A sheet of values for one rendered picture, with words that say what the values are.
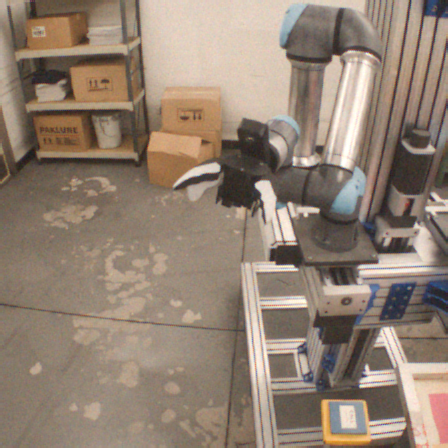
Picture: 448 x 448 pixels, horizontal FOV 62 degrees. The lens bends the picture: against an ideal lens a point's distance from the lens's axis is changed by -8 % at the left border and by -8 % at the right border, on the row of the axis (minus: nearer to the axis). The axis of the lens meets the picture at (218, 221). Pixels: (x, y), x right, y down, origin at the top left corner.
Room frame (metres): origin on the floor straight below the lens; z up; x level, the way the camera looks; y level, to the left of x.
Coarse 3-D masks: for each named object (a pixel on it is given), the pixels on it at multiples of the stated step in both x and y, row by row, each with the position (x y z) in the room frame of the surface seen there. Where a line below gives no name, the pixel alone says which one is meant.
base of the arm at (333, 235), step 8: (320, 216) 0.94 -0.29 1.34; (312, 224) 0.97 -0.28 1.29; (320, 224) 0.93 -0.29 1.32; (328, 224) 0.91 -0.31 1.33; (336, 224) 0.89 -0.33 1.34; (344, 224) 0.89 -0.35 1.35; (352, 224) 0.90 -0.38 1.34; (312, 232) 0.94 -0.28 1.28; (320, 232) 0.91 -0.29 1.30; (328, 232) 0.90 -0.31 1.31; (336, 232) 0.89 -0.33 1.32; (344, 232) 0.89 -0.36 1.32; (352, 232) 0.89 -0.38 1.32; (312, 240) 0.92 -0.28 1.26; (320, 240) 0.90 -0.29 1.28; (328, 240) 0.89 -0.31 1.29; (336, 240) 0.88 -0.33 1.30; (344, 240) 0.88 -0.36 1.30; (352, 240) 0.89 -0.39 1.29; (328, 248) 0.88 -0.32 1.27; (336, 248) 0.88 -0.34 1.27; (344, 248) 0.88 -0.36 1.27; (352, 248) 0.89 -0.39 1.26
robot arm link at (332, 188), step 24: (360, 24) 0.92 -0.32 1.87; (360, 48) 0.88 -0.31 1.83; (360, 72) 0.85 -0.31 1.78; (336, 96) 0.84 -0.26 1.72; (360, 96) 0.81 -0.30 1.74; (336, 120) 0.79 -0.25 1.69; (360, 120) 0.78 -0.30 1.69; (336, 144) 0.75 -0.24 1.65; (336, 168) 0.71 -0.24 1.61; (312, 192) 0.69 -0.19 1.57; (336, 192) 0.68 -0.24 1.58
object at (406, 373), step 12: (396, 372) 0.65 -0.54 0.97; (408, 372) 0.63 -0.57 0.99; (420, 372) 0.63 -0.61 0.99; (432, 372) 0.62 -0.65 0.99; (444, 372) 0.62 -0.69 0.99; (408, 384) 0.59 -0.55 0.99; (408, 396) 0.55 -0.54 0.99; (408, 408) 0.51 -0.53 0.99; (420, 408) 0.51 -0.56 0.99; (408, 420) 0.48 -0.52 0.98; (420, 420) 0.47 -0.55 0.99; (408, 432) 0.45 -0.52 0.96; (420, 432) 0.44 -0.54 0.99; (420, 444) 0.40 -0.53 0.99
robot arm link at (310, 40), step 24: (288, 24) 0.97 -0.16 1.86; (312, 24) 0.95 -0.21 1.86; (336, 24) 0.93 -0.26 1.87; (288, 48) 0.99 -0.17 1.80; (312, 48) 0.95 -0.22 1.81; (336, 48) 0.93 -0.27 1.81; (312, 72) 0.96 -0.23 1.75; (312, 96) 0.96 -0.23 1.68; (312, 120) 0.97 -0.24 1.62; (312, 144) 0.97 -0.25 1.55; (312, 168) 0.96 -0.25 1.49
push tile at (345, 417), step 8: (336, 408) 0.54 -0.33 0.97; (344, 408) 0.54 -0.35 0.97; (352, 408) 0.54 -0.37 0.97; (360, 408) 0.54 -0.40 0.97; (336, 416) 0.52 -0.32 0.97; (344, 416) 0.52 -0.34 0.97; (352, 416) 0.51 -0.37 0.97; (360, 416) 0.51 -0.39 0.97; (336, 424) 0.49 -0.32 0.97; (344, 424) 0.49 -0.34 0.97; (352, 424) 0.49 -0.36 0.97; (360, 424) 0.49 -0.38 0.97; (336, 432) 0.47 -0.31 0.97; (344, 432) 0.47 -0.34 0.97; (352, 432) 0.47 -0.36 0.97; (360, 432) 0.46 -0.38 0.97
